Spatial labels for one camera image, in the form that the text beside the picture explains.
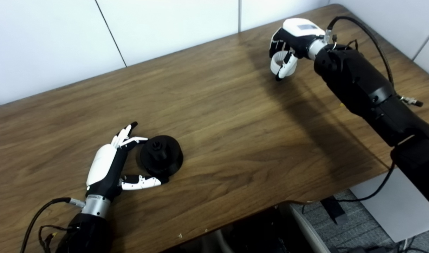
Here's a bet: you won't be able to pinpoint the grey curved frame bar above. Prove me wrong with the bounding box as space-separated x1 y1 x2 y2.
281 203 331 253

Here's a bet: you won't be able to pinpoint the left arm thin wires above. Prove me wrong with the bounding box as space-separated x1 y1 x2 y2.
38 225 74 253

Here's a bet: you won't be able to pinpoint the black glossy robot torso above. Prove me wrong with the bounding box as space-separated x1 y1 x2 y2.
165 207 292 253

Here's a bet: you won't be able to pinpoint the right arm thin wires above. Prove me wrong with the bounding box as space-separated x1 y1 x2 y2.
332 35 359 50

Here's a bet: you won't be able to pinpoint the round black plastic part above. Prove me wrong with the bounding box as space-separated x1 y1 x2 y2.
140 135 184 178

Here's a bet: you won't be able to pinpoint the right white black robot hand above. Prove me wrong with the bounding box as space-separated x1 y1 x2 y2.
269 18 327 82

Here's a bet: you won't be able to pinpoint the black table foot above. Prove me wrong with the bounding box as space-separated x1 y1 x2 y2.
320 196 349 225

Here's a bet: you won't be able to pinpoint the arm thin wires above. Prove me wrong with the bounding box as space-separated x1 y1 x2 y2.
38 225 74 253
332 35 359 50

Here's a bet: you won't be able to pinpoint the white cabinet panel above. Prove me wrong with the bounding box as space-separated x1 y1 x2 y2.
350 168 429 243

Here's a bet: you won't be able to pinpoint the white plastic ring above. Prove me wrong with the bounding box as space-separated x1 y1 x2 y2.
270 50 298 77

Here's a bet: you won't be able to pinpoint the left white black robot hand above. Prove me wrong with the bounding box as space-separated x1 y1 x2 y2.
86 122 169 202

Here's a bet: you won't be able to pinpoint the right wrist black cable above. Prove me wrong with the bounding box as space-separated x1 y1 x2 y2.
301 16 396 215

